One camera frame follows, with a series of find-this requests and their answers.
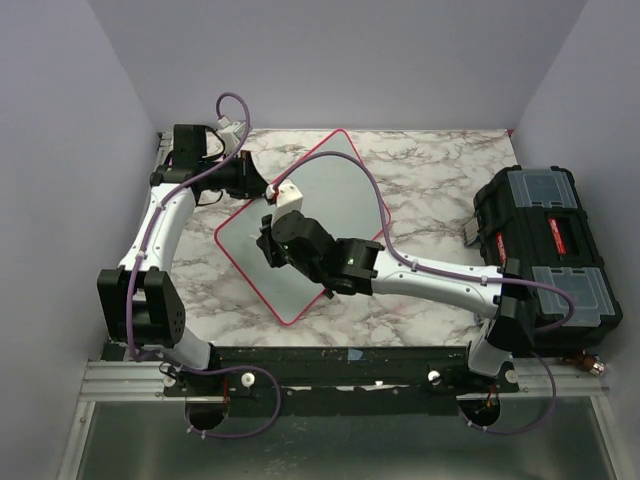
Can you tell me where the pink framed whiteboard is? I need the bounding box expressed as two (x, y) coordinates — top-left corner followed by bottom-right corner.
(214, 129), (391, 326)

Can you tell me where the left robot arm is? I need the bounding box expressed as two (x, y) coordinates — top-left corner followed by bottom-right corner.
(97, 117), (267, 395)

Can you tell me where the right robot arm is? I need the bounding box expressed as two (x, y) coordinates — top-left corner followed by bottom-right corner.
(256, 210), (534, 392)

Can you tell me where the black toolbox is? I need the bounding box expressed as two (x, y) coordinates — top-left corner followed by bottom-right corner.
(471, 166), (623, 354)

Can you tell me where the copper connector plug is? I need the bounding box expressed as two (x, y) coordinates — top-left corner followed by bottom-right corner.
(561, 351), (606, 376)

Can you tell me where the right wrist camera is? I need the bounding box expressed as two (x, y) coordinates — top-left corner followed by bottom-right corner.
(265, 179), (303, 220)

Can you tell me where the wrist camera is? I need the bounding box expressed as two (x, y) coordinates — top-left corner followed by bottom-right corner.
(265, 179), (303, 220)
(216, 116), (246, 154)

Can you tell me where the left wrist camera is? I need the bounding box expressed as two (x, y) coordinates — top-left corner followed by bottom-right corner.
(216, 116), (246, 154)

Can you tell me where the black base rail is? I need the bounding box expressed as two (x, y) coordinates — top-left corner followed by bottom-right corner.
(163, 347), (519, 418)

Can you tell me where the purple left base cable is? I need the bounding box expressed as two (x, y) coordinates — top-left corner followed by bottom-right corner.
(187, 364), (286, 442)

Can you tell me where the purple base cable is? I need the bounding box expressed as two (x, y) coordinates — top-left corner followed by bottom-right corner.
(464, 349), (558, 435)
(187, 364), (286, 442)

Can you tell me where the aluminium frame rail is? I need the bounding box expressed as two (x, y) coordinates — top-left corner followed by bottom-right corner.
(82, 132), (174, 401)

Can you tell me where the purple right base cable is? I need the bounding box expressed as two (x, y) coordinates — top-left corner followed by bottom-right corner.
(464, 349), (558, 435)

